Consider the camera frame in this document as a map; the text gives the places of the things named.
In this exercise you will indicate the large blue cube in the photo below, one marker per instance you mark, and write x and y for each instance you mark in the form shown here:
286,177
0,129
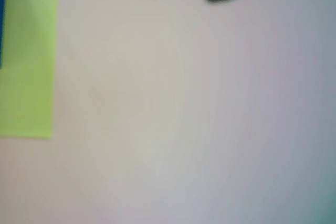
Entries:
2,11

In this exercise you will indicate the green paper square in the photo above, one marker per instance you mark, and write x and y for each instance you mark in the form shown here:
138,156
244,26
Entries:
29,64

